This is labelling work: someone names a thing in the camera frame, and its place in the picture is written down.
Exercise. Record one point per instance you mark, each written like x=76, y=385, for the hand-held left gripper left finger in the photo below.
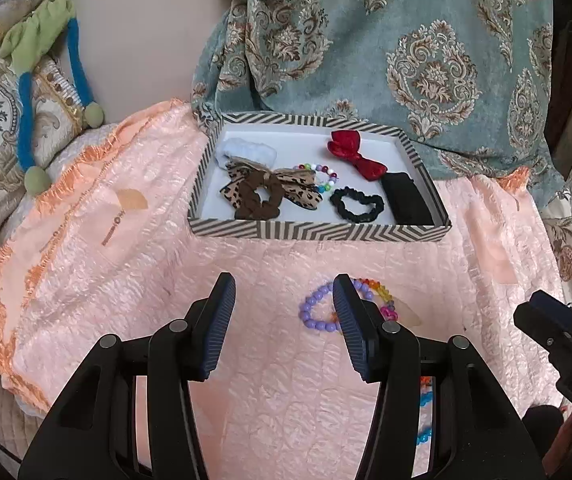
x=216, y=330

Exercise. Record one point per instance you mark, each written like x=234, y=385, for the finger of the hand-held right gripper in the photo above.
x=536, y=320

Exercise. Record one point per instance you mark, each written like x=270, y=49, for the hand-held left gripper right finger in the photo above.
x=353, y=330

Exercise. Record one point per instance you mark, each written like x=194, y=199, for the black scrunchie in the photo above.
x=338, y=205

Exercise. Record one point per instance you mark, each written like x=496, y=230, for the brown scrunchie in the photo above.
x=246, y=205

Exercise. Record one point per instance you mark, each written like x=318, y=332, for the black cloth band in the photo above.
x=406, y=200

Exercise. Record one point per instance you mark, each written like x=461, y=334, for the leopard print bow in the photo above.
x=301, y=192

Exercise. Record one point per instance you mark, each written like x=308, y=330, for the red satin bow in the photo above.
x=366, y=165

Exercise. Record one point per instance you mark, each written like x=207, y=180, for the white fluffy scrunchie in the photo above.
x=246, y=149

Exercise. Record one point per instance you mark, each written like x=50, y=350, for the striped cardboard box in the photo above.
x=291, y=152

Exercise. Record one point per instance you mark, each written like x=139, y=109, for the pink textured blanket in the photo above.
x=116, y=270

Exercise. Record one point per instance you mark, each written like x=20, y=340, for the green and blue plush toy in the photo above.
x=26, y=125

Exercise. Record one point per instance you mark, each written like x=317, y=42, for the teal damask cloth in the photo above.
x=416, y=35

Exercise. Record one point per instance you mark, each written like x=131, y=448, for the grey damask cushion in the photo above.
x=6, y=10

